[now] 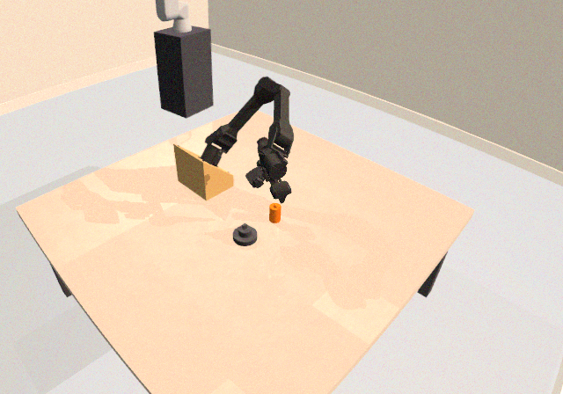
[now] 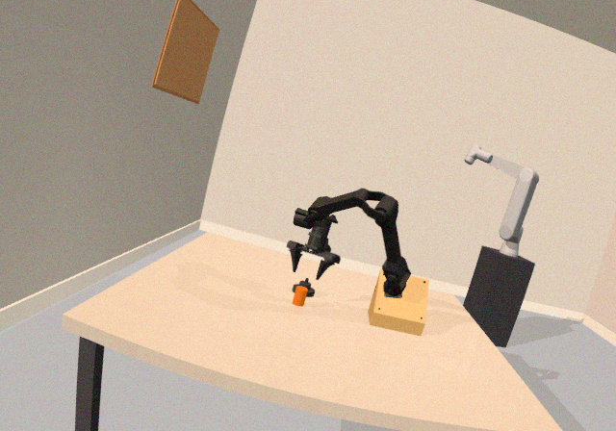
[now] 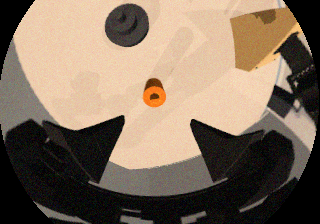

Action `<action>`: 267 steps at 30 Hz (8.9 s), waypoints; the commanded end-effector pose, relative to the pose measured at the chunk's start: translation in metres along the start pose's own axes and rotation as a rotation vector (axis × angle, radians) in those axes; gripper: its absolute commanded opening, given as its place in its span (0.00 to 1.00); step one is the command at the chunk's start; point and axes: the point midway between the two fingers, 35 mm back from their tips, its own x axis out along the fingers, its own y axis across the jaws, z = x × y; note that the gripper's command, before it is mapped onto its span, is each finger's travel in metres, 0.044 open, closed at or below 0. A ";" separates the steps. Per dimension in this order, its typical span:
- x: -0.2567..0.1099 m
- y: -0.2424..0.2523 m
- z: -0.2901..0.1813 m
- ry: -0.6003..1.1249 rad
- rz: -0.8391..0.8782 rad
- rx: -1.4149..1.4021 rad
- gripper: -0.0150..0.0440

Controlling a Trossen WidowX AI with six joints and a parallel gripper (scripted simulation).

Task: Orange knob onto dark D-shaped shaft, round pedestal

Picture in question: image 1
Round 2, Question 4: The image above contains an orange knob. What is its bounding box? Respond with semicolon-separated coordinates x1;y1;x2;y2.
269;203;282;223

